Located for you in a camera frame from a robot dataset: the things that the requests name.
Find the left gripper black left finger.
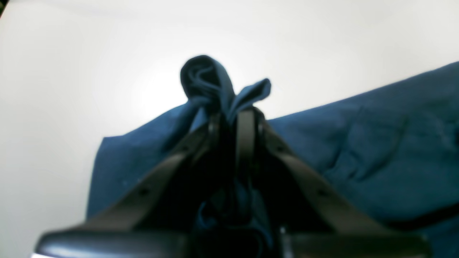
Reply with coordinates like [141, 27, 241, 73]
[34, 113, 224, 258]

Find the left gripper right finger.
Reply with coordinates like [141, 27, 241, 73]
[236, 107, 431, 258]

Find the dark blue t-shirt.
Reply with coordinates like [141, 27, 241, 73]
[86, 56, 459, 258]

